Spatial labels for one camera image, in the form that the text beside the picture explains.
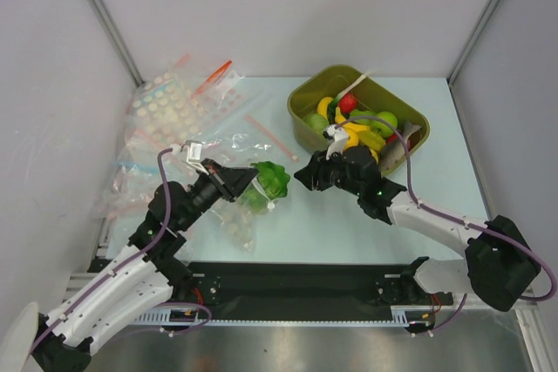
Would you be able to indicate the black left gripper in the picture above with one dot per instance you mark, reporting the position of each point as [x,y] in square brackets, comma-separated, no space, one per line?
[224,179]

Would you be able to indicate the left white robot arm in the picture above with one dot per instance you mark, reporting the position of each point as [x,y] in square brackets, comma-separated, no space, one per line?
[144,274]

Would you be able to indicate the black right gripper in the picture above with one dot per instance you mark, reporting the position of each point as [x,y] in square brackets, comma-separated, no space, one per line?
[321,172]

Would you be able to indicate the pile of clear zip bags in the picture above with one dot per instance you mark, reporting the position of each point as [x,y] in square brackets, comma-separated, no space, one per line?
[189,99]

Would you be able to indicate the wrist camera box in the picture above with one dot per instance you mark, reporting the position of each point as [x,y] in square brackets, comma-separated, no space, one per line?
[190,155]
[338,138]

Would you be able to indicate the grey toy fish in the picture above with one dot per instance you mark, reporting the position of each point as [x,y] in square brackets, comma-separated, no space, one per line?
[393,154]

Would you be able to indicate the light green toy cabbage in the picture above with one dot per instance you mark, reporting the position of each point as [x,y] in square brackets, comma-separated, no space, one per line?
[317,123]

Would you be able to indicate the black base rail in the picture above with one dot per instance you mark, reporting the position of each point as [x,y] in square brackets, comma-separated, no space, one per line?
[235,291]

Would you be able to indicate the clear white-dotted zip bag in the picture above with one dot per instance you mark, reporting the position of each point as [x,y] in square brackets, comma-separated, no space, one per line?
[250,147]

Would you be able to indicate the green toy apple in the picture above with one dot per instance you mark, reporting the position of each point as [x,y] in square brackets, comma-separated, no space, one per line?
[386,124]

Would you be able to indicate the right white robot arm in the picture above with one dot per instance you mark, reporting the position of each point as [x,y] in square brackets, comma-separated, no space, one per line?
[494,263]

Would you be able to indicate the green toy lettuce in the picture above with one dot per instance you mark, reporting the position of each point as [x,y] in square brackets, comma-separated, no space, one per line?
[270,185]

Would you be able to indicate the yellow toy banana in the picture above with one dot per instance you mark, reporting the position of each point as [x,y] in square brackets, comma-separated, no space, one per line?
[322,107]

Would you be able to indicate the orange toy fruit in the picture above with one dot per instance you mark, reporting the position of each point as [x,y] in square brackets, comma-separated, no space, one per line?
[352,140]

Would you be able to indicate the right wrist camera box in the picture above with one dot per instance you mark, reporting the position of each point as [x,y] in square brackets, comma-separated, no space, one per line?
[338,138]

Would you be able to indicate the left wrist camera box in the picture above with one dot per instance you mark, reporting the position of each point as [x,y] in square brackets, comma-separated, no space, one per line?
[190,155]

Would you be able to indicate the white slotted cable duct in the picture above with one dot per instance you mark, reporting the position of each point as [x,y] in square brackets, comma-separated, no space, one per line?
[171,316]

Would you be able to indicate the olive green plastic bin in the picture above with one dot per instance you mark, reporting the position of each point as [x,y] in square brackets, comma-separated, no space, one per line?
[372,98]

